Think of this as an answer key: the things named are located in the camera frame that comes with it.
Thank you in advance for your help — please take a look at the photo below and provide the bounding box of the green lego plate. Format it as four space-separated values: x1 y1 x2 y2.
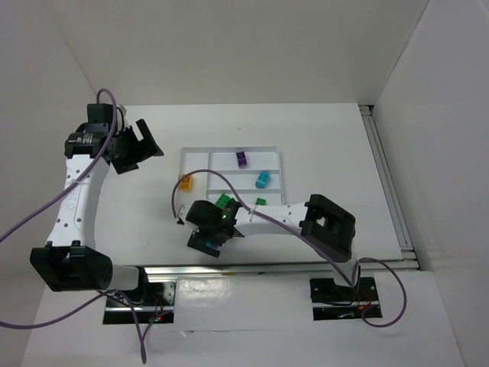
215 194 235 209

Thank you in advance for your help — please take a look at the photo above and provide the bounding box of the yellow orange printed lego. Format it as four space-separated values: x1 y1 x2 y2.
179 174 194 192

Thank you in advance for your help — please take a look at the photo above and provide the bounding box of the teal square lego block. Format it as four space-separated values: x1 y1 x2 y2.
255 171 270 190

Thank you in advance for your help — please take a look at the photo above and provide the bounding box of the purple rounded lego block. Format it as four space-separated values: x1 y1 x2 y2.
235 151 248 169

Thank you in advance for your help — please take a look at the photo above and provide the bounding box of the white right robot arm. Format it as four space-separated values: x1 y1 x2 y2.
176 194 359 289

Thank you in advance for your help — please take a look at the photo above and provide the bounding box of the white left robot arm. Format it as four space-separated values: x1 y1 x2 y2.
30 103 163 292

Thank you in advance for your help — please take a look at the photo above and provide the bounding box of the clear plastic divided tray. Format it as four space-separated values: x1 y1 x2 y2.
176 146 284 207

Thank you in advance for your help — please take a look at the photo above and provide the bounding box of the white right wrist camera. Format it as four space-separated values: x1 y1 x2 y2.
176 205 189 226

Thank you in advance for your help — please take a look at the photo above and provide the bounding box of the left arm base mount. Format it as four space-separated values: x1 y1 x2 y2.
102 280 176 325

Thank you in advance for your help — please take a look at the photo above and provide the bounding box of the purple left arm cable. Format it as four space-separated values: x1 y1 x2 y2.
0 88 148 365

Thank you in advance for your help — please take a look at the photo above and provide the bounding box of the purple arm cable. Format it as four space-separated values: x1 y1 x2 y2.
171 168 407 328
0 88 148 365

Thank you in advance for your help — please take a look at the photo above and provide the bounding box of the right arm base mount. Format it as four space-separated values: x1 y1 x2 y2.
309 277 382 321

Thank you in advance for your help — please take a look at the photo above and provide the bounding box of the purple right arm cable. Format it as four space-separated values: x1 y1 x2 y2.
171 168 407 328

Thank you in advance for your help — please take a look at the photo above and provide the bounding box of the aluminium side rail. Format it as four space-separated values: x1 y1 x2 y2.
358 105 420 270

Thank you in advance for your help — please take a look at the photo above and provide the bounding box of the aluminium front rail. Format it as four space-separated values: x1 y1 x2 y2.
137 261 383 279

